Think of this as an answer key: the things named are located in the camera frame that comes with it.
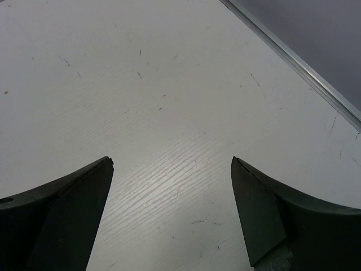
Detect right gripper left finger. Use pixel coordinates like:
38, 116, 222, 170
1, 156, 114, 270

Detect aluminium right side rail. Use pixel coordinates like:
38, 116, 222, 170
222, 1, 360, 131

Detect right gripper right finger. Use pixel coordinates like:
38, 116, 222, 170
231, 158, 360, 270

